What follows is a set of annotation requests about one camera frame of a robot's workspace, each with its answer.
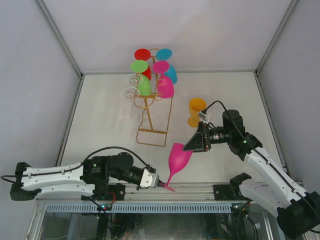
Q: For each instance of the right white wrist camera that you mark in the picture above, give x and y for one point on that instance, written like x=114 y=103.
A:
x=204 y=116

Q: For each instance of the orange plastic wine glass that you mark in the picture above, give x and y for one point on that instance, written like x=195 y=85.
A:
x=195 y=106

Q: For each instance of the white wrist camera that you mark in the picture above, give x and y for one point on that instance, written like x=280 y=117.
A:
x=204 y=116
x=148 y=179

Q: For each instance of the left black base bracket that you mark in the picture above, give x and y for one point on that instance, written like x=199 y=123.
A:
x=111 y=192

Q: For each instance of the left aluminium frame post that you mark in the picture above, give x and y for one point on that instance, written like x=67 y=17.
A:
x=44 y=11

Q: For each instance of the cyan plastic wine glass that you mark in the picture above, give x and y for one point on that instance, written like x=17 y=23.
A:
x=163 y=55

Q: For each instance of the aluminium frame post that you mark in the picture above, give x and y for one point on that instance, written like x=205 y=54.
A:
x=44 y=11
x=279 y=30

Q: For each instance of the green plastic wine glass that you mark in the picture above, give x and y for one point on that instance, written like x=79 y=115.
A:
x=140 y=66

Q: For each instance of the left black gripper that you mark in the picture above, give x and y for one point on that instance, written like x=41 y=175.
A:
x=159 y=182

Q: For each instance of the clear wine glass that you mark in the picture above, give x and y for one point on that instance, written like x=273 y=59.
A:
x=134 y=79
x=130 y=94

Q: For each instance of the blue slotted cable duct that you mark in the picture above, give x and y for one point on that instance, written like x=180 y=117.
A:
x=144 y=208

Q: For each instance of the right aluminium frame post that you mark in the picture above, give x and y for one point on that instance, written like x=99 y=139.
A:
x=279 y=30

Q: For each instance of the green led board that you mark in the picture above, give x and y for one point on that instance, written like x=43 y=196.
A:
x=105 y=207
x=240 y=210

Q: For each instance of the black base bracket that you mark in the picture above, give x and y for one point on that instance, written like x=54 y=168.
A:
x=223 y=192
x=111 y=192

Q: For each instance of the left green led board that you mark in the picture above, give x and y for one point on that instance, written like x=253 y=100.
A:
x=105 y=207

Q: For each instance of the right black base bracket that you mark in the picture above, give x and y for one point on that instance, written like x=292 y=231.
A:
x=223 y=192

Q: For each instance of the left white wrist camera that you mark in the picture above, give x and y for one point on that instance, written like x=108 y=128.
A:
x=148 y=179

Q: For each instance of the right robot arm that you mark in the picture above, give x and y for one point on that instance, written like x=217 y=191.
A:
x=296 y=210

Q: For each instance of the rear clear wine glass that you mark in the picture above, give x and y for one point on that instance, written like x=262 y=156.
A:
x=134 y=79

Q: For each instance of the red plastic wine glass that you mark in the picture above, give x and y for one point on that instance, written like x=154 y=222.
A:
x=144 y=55

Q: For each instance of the aluminium front rail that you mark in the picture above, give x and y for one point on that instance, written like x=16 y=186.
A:
x=184 y=192

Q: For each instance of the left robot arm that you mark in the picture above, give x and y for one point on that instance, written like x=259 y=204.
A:
x=88 y=179

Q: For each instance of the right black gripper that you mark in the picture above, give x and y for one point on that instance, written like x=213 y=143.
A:
x=200 y=142

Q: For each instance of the gold wire glass rack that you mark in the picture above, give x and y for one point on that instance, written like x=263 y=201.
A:
x=154 y=112

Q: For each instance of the magenta wine glass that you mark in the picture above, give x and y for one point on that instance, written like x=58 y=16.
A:
x=164 y=84
x=177 y=160

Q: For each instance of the front clear wine glass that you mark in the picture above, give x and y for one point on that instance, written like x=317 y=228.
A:
x=130 y=94

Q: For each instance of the right green led board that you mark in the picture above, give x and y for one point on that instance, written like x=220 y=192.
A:
x=240 y=210

